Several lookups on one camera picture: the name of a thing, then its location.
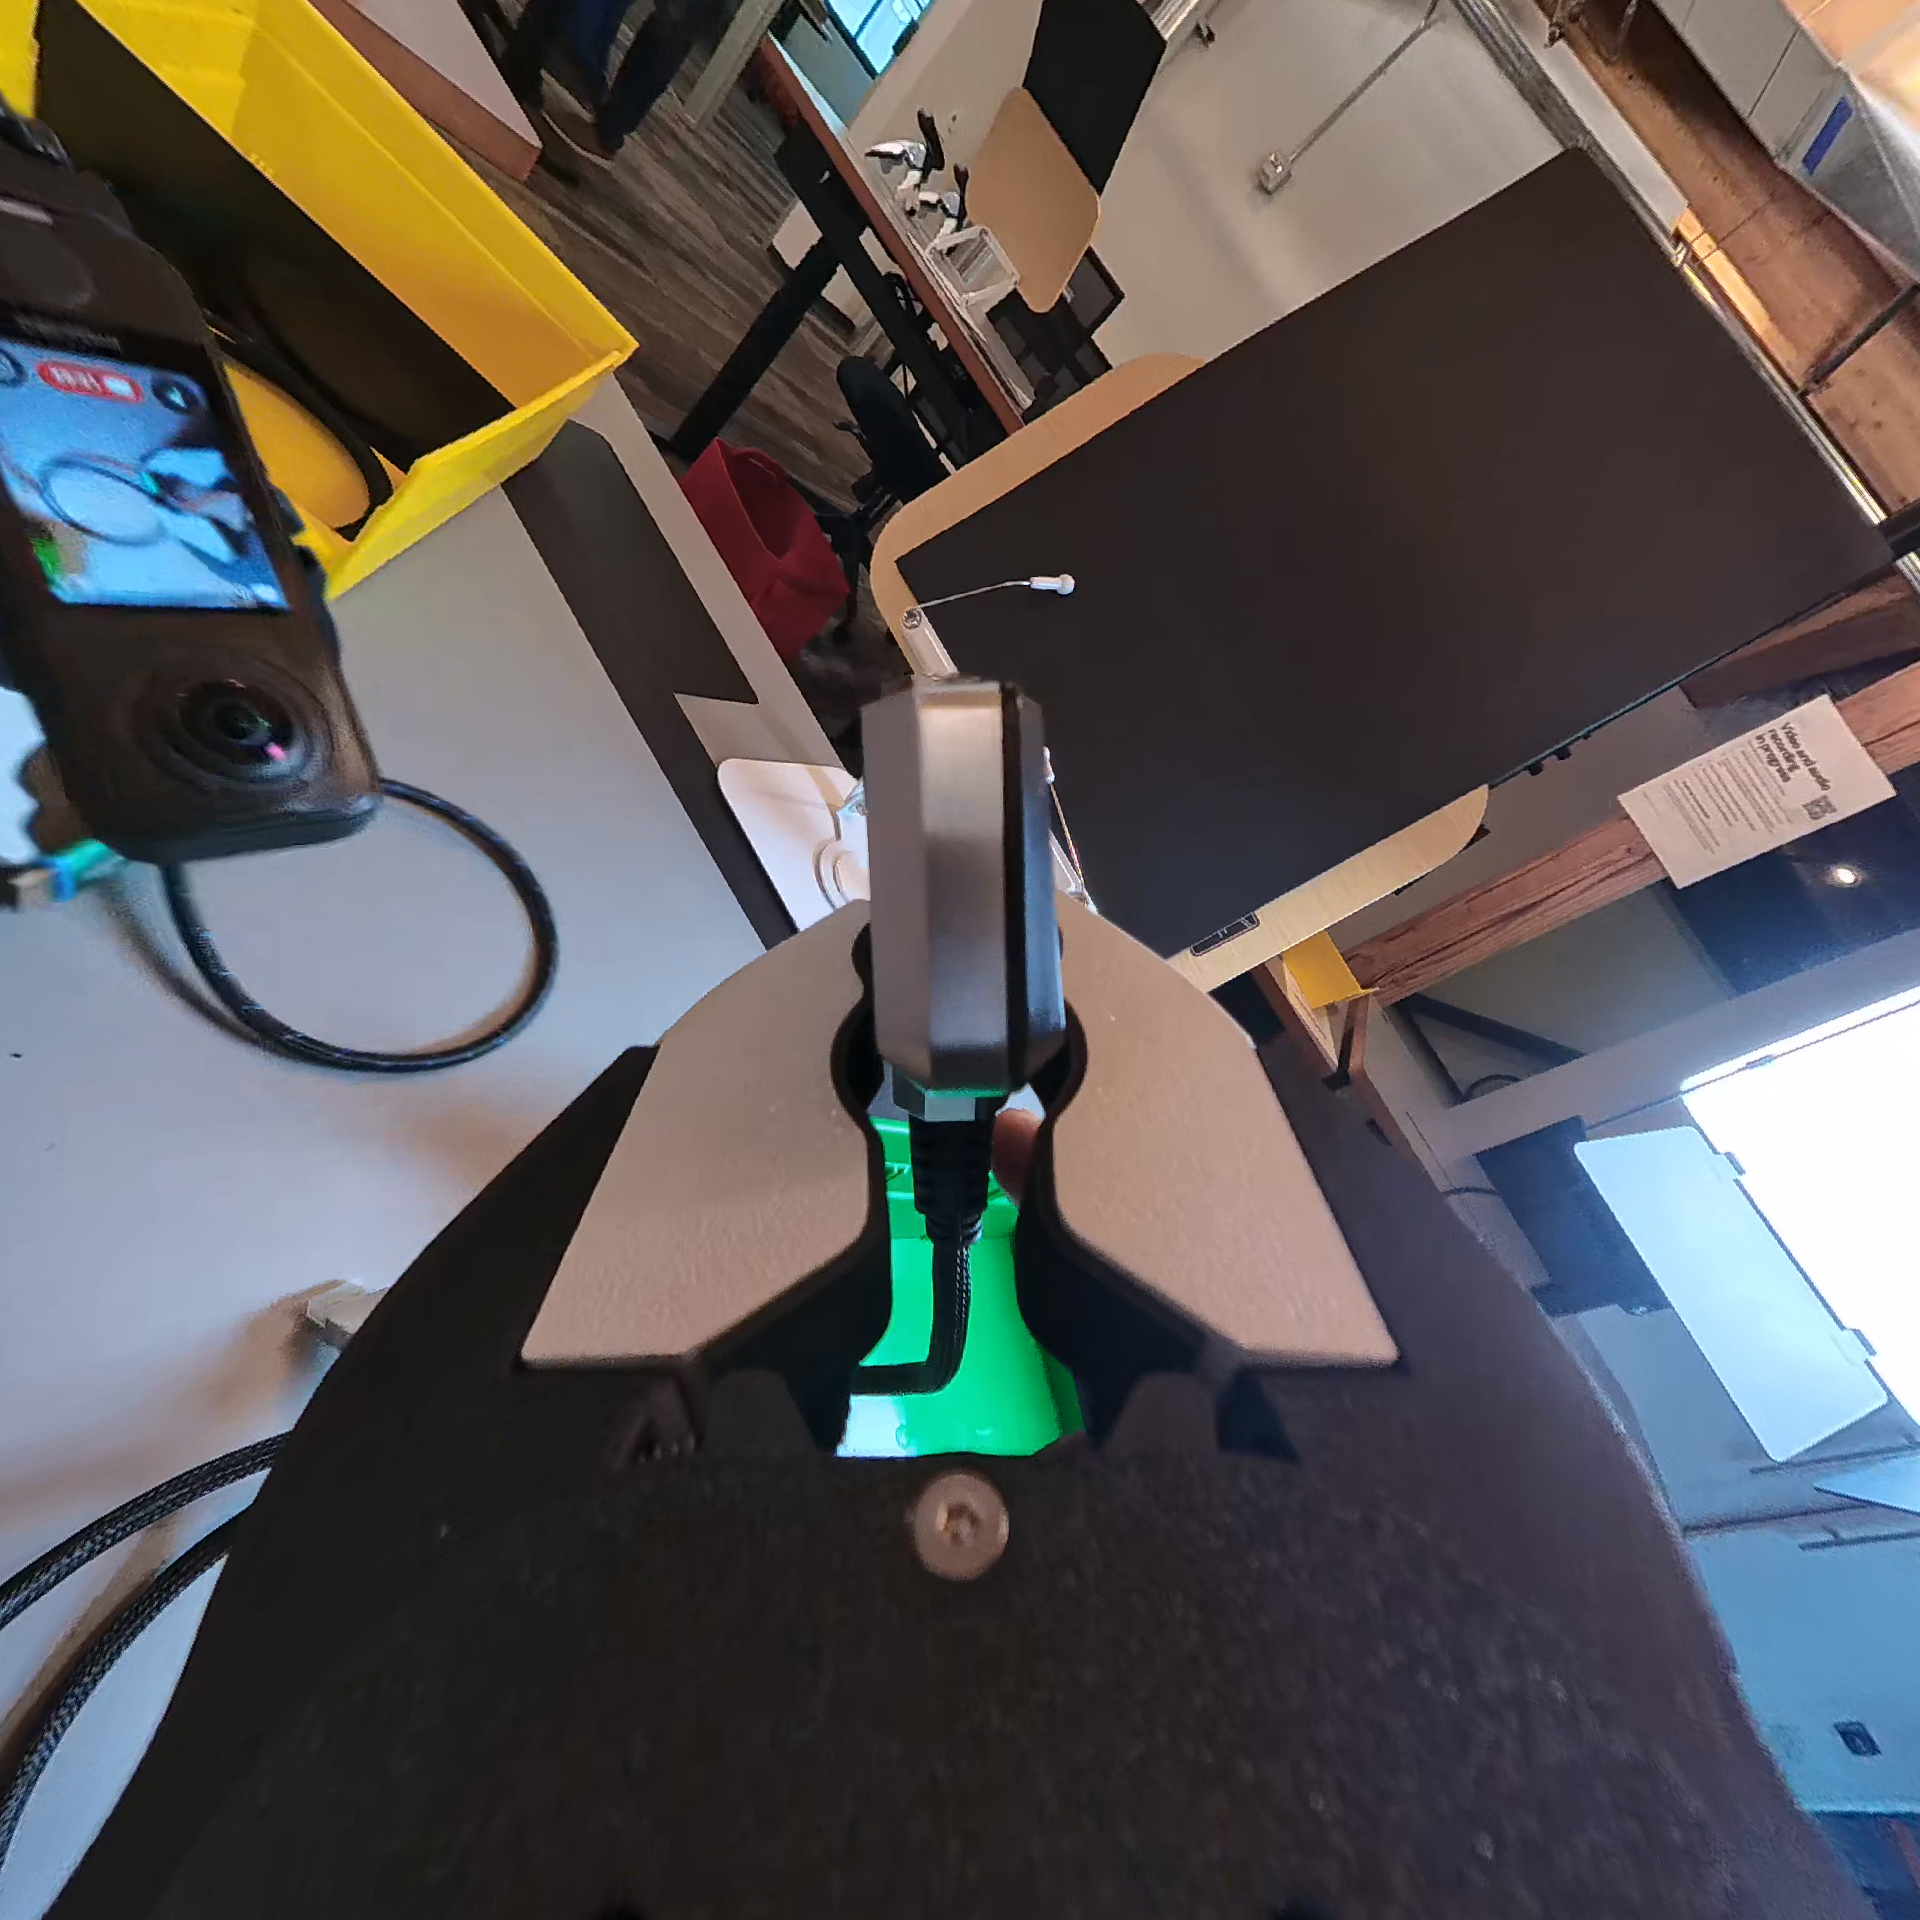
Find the black office chair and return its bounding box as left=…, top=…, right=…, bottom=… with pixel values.
left=834, top=359, right=951, bottom=527

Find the white laptop stand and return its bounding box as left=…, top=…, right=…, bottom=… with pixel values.
left=717, top=572, right=1099, bottom=931

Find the black blue-flecked hdmi cable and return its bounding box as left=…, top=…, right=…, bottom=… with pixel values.
left=0, top=777, right=559, bottom=1072

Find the clear plastic container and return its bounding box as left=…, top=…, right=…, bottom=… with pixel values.
left=927, top=226, right=1025, bottom=304

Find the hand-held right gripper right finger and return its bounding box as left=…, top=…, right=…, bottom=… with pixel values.
left=1019, top=914, right=1401, bottom=1452

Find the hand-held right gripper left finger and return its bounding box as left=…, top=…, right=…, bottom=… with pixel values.
left=521, top=914, right=893, bottom=1452

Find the metal wall conduit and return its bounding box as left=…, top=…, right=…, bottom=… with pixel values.
left=1256, top=15, right=1447, bottom=197

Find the black hub cable silver plug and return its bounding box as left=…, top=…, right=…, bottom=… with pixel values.
left=0, top=1072, right=1005, bottom=1847

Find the yellow plastic bin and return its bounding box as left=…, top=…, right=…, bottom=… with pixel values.
left=0, top=0, right=636, bottom=603

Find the wooden desk with black legs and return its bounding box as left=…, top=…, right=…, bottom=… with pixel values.
left=750, top=28, right=1117, bottom=435
left=1338, top=663, right=1920, bottom=1010

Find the grey wood-edged table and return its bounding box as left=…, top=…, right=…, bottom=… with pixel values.
left=307, top=0, right=544, bottom=183

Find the red bag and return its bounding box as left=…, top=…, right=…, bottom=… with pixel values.
left=679, top=443, right=850, bottom=637

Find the black divider card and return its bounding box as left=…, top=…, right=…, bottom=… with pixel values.
left=36, top=0, right=516, bottom=468

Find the green plastic bin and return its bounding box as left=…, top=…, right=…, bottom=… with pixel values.
left=834, top=1110, right=1089, bottom=1459

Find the silver hdmi port hub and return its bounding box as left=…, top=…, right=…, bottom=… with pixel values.
left=858, top=677, right=1066, bottom=1087

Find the white printed paper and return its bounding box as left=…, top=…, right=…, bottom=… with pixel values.
left=1618, top=691, right=1897, bottom=892

